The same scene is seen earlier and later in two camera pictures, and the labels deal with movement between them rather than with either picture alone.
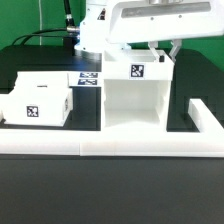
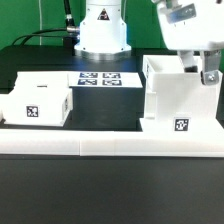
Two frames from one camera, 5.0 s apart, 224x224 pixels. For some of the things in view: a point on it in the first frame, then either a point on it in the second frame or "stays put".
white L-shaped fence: [207, 142] stays put
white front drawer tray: [39, 106] stays put
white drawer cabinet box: [135, 89] to [175, 100]
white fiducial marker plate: [85, 79] stays put
